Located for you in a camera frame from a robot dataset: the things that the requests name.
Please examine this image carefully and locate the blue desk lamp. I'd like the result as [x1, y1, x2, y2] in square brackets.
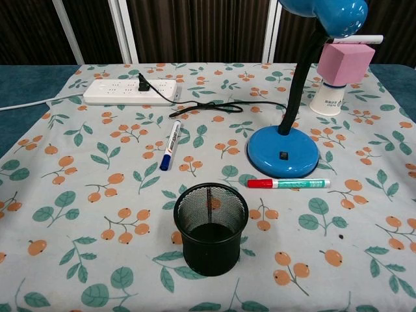
[246, 0, 369, 174]

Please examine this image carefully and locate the blue cap whiteboard marker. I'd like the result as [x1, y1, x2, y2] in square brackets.
[159, 120, 183, 172]

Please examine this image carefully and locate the black mesh pen holder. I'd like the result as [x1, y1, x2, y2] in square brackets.
[174, 183, 250, 278]

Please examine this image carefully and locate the red cap whiteboard marker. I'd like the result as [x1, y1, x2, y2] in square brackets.
[247, 177, 332, 190]

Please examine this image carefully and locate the white power strip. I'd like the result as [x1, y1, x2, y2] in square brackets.
[83, 79, 182, 107]

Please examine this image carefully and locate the floral fruit print tablecloth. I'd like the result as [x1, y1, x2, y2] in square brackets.
[0, 62, 416, 312]

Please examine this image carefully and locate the white paper cup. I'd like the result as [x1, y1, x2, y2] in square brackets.
[308, 81, 346, 116]

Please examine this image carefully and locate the pink foam cube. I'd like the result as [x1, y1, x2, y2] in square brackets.
[317, 43, 375, 88]

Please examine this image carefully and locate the white marker with black tip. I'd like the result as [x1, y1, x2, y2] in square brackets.
[333, 34, 384, 46]

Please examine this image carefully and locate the black lamp power cable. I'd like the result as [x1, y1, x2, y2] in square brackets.
[137, 72, 289, 118]

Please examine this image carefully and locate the white metal frame post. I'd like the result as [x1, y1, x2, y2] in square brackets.
[261, 0, 283, 64]
[108, 0, 140, 64]
[52, 0, 85, 65]

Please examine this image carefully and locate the white power strip cord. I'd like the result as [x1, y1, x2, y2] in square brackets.
[0, 93, 86, 112]

